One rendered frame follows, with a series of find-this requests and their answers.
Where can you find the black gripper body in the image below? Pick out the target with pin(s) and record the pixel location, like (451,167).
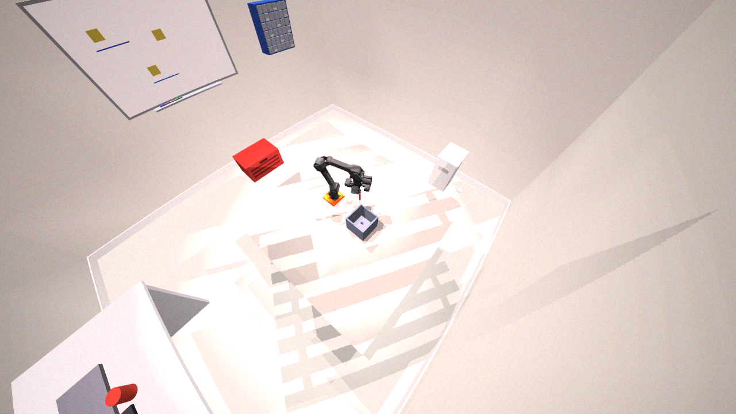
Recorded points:
(348,183)

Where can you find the white square plate with hole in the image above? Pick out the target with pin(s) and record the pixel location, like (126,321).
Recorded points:
(362,223)

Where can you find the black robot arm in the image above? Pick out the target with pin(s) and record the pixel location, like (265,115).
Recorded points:
(355,171)

